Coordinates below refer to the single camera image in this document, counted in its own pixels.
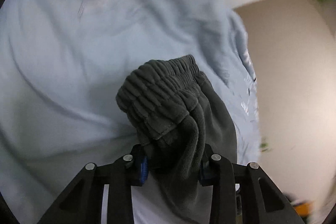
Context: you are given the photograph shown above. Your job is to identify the dark grey sweatpants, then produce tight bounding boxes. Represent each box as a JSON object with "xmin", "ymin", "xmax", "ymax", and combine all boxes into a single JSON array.
[{"xmin": 116, "ymin": 55, "xmax": 238, "ymax": 223}]

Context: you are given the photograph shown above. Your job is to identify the blue floral duvet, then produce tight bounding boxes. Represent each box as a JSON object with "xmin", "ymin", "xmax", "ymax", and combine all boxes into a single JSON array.
[{"xmin": 1, "ymin": 0, "xmax": 260, "ymax": 223}]

